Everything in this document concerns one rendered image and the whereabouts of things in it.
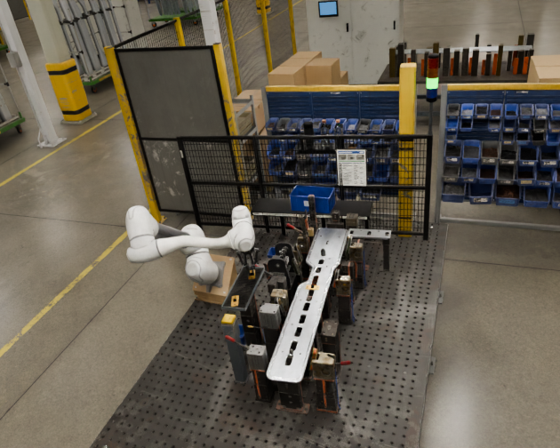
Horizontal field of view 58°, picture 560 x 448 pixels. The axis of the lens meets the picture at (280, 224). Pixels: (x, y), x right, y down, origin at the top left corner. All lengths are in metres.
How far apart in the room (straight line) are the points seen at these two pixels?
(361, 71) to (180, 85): 5.03
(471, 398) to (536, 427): 0.41
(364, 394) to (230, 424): 0.73
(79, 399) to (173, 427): 1.51
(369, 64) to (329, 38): 0.84
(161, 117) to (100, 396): 2.76
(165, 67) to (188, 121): 0.56
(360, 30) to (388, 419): 7.55
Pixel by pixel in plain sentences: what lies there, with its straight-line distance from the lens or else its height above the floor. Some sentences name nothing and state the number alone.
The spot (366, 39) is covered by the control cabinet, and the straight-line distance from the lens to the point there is 9.43.
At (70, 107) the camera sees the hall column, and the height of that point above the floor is 0.32.
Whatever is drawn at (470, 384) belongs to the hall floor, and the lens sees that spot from 3.92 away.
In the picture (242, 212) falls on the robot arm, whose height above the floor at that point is 1.60.
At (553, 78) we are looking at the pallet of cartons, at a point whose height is 1.34.
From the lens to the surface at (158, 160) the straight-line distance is 5.69.
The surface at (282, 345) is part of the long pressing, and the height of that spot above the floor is 1.00.
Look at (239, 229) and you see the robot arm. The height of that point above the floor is 1.58.
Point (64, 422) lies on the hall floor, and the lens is 4.21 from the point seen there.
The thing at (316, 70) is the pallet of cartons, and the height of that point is 0.98.
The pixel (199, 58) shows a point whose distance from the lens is 4.96.
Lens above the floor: 2.93
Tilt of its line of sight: 31 degrees down
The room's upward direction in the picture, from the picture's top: 8 degrees counter-clockwise
